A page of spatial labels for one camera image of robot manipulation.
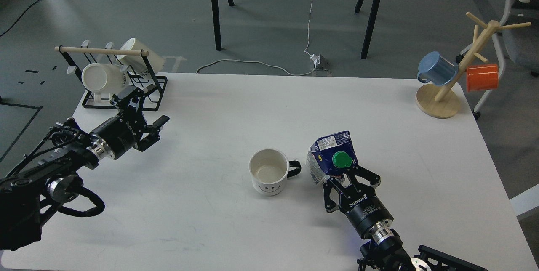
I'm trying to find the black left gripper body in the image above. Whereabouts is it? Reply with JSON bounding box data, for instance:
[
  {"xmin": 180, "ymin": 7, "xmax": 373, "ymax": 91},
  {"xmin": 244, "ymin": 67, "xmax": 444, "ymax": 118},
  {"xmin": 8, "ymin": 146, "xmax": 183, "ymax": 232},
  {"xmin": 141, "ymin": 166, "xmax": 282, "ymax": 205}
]
[{"xmin": 89, "ymin": 119, "xmax": 143, "ymax": 160}]

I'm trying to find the cream mug on rack rear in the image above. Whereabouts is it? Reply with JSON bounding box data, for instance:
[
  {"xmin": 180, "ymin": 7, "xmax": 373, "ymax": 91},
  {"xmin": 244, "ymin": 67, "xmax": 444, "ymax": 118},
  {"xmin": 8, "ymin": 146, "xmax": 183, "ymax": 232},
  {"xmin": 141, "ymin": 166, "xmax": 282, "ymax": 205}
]
[{"xmin": 116, "ymin": 38, "xmax": 165, "ymax": 77}]

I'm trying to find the grey power socket box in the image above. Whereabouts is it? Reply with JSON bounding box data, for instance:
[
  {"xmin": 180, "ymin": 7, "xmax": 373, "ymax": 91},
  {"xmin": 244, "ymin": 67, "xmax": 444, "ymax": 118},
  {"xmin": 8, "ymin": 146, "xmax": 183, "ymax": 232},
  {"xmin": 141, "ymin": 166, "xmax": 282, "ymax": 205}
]
[{"xmin": 310, "ymin": 54, "xmax": 330, "ymax": 71}]

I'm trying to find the black table leg right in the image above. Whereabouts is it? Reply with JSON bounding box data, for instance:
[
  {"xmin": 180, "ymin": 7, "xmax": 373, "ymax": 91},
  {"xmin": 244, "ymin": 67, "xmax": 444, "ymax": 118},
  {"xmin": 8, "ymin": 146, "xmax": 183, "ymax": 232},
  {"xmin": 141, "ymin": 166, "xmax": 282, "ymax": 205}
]
[{"xmin": 355, "ymin": 0, "xmax": 388, "ymax": 59}]

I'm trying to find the white mug on rack front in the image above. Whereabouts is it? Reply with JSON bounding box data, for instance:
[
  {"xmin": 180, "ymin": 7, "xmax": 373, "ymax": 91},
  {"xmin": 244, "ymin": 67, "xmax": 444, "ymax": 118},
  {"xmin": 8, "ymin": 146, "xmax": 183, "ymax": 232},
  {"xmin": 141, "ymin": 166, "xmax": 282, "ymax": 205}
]
[{"xmin": 82, "ymin": 63, "xmax": 129, "ymax": 102}]

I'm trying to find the white smiley mug black handle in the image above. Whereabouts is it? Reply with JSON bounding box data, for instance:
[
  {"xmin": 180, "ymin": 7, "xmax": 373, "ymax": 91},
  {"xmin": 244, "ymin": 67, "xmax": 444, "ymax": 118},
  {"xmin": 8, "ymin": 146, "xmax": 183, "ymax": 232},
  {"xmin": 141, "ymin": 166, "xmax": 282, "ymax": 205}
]
[{"xmin": 248, "ymin": 148, "xmax": 302, "ymax": 197}]

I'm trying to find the grey office chair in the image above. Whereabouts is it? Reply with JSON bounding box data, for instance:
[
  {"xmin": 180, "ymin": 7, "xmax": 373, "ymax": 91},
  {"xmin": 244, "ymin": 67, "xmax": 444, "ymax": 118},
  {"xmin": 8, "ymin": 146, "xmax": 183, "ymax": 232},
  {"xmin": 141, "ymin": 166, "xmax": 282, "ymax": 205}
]
[{"xmin": 472, "ymin": 0, "xmax": 539, "ymax": 121}]

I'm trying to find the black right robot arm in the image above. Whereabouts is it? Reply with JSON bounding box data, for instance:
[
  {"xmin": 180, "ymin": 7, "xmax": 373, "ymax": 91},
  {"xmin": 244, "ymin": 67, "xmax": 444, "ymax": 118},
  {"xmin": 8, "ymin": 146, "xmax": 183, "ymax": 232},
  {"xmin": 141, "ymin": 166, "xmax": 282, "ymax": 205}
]
[{"xmin": 322, "ymin": 166, "xmax": 483, "ymax": 271}]

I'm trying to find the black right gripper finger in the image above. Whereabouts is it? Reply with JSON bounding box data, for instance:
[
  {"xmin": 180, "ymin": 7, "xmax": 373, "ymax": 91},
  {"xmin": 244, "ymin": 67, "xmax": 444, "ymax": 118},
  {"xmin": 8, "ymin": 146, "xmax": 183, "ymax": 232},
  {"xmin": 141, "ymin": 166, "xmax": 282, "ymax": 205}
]
[
  {"xmin": 344, "ymin": 165, "xmax": 381, "ymax": 198},
  {"xmin": 323, "ymin": 176, "xmax": 348, "ymax": 214}
]

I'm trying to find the blue mug on tree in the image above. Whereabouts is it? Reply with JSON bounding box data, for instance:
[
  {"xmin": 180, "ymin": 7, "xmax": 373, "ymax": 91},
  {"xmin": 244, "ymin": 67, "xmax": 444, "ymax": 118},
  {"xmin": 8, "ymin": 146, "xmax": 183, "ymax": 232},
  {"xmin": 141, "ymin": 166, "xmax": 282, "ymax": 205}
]
[{"xmin": 416, "ymin": 52, "xmax": 459, "ymax": 86}]

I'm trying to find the orange mug on tree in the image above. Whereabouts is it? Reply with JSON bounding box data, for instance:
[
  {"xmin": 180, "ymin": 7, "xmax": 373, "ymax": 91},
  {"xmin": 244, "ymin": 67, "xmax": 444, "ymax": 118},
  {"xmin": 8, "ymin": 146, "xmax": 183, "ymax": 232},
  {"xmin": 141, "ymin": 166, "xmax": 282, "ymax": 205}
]
[{"xmin": 466, "ymin": 64, "xmax": 499, "ymax": 92}]

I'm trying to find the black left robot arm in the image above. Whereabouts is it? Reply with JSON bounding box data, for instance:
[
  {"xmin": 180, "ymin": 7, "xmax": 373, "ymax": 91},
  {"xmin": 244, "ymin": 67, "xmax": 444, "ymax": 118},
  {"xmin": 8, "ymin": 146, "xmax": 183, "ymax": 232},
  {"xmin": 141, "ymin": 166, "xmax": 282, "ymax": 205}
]
[{"xmin": 0, "ymin": 86, "xmax": 170, "ymax": 251}]

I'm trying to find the blue white milk carton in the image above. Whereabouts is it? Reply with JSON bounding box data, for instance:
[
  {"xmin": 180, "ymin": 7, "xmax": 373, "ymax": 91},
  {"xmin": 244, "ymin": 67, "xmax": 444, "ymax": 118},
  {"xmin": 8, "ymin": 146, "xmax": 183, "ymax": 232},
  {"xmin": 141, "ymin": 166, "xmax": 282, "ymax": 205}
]
[{"xmin": 305, "ymin": 130, "xmax": 358, "ymax": 186}]

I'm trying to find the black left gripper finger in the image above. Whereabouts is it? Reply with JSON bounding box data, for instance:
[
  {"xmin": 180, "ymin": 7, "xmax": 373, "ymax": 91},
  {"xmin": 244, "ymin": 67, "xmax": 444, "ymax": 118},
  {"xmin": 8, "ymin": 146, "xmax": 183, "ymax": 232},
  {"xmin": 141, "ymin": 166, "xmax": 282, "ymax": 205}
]
[
  {"xmin": 110, "ymin": 86, "xmax": 146, "ymax": 126},
  {"xmin": 136, "ymin": 115, "xmax": 170, "ymax": 152}
]

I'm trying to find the black table leg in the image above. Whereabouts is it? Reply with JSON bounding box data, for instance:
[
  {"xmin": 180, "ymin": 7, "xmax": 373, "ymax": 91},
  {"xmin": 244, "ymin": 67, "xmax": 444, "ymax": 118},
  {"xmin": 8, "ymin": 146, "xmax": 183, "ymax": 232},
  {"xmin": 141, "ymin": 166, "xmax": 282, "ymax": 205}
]
[
  {"xmin": 355, "ymin": 0, "xmax": 388, "ymax": 59},
  {"xmin": 208, "ymin": 0, "xmax": 235, "ymax": 51}
]

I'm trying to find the wooden mug tree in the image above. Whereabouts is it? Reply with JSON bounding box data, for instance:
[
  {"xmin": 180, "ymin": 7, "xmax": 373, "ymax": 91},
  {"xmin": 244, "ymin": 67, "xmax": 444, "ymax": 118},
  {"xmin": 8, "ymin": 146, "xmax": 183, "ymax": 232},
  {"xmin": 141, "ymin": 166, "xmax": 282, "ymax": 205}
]
[{"xmin": 415, "ymin": 12, "xmax": 505, "ymax": 118}]

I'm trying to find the white power cable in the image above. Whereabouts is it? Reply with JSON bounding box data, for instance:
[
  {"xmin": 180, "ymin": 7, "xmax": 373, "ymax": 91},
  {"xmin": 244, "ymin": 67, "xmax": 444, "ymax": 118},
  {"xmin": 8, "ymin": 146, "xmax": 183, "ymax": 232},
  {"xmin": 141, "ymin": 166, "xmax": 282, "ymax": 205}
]
[{"xmin": 195, "ymin": 0, "xmax": 333, "ymax": 76}]

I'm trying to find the black wire cup rack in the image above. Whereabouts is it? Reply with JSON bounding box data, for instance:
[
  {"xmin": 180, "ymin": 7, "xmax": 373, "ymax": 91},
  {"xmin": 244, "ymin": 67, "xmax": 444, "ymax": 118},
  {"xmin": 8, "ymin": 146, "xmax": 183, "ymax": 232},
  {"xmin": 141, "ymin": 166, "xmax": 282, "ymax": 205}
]
[{"xmin": 55, "ymin": 45, "xmax": 168, "ymax": 111}]

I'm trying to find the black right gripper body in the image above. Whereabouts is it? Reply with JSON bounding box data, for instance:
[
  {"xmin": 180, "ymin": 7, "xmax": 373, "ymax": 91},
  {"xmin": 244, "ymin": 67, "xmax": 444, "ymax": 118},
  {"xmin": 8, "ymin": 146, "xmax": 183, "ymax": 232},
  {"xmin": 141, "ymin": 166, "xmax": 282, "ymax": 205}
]
[{"xmin": 335, "ymin": 184, "xmax": 394, "ymax": 240}]

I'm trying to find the black table leg left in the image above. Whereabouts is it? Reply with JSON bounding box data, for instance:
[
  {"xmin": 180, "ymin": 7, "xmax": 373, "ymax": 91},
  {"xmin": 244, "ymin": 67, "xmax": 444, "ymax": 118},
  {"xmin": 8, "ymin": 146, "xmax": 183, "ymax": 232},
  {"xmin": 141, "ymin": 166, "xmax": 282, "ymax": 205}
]
[{"xmin": 208, "ymin": 0, "xmax": 235, "ymax": 51}]

